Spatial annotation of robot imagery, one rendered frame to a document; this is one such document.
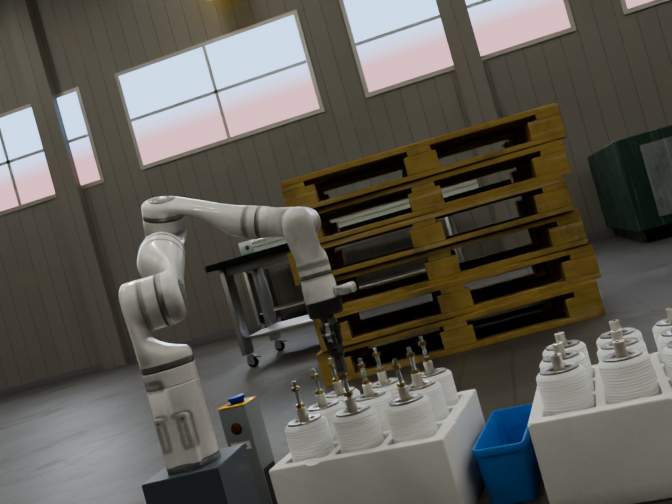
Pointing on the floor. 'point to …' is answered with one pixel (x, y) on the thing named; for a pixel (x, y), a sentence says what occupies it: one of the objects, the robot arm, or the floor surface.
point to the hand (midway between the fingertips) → (340, 364)
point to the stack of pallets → (538, 169)
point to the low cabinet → (636, 184)
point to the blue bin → (508, 456)
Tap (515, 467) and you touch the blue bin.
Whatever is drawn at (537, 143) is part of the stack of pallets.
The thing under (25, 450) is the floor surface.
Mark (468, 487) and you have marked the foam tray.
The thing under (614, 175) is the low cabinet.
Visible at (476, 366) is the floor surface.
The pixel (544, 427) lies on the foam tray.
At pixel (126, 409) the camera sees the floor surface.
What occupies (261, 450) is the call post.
